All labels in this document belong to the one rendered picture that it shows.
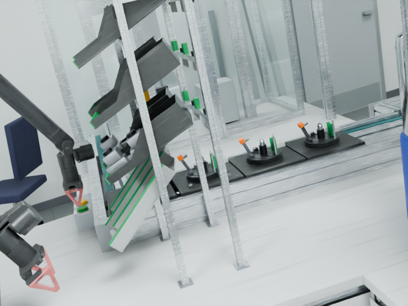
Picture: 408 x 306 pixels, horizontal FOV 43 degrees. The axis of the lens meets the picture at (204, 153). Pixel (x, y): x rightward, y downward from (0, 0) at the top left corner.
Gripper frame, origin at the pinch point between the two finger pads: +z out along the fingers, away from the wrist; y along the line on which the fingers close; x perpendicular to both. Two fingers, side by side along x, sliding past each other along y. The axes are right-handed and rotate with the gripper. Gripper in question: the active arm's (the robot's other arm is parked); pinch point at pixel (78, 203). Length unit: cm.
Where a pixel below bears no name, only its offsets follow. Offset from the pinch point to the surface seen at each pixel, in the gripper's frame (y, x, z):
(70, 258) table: -14.3, 6.2, 13.8
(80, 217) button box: -2.9, 0.3, 4.5
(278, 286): -69, -48, 14
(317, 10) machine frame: 57, -131, -47
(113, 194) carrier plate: 5.5, -13.0, 1.8
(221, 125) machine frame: 77, -77, 3
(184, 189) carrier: -9.8, -37.9, 1.6
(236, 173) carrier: -10, -58, 1
